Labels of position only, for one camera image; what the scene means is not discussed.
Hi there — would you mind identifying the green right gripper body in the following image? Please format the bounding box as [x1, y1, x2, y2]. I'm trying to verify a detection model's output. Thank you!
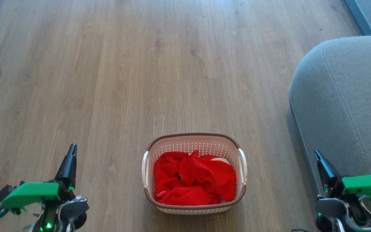
[341, 175, 371, 209]

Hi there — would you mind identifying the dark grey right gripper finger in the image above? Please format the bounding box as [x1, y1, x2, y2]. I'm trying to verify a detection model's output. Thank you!
[314, 150, 343, 197]

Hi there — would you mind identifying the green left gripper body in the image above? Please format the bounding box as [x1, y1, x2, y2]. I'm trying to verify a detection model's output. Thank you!
[1, 182, 77, 215]

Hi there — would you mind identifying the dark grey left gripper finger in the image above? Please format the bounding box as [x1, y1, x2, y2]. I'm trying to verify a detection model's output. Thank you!
[55, 144, 77, 191]

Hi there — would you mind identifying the fabric sofa seat with stitching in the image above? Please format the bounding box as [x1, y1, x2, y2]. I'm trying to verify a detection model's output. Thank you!
[289, 35, 371, 232]

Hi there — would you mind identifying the white brown-rimmed laundry basket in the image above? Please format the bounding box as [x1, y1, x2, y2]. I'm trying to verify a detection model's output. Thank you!
[141, 132, 248, 215]

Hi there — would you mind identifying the red garment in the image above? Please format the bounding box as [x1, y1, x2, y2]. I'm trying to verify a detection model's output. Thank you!
[153, 150, 237, 206]

